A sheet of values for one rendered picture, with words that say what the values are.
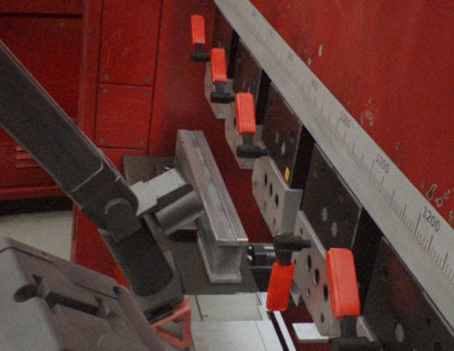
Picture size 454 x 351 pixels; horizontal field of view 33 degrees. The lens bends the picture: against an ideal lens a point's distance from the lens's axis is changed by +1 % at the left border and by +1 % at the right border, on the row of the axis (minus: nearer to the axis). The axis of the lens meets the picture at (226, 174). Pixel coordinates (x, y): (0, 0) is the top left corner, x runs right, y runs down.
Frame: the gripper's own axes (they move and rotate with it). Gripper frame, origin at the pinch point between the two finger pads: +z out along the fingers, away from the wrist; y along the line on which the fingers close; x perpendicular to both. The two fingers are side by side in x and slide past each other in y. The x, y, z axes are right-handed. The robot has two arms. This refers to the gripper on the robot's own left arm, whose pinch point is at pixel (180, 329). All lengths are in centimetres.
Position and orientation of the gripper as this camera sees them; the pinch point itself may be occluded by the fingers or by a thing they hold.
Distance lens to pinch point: 105.6
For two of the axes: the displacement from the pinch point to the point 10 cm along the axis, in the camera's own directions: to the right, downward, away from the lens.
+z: 3.6, 7.9, 4.9
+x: -9.1, 4.1, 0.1
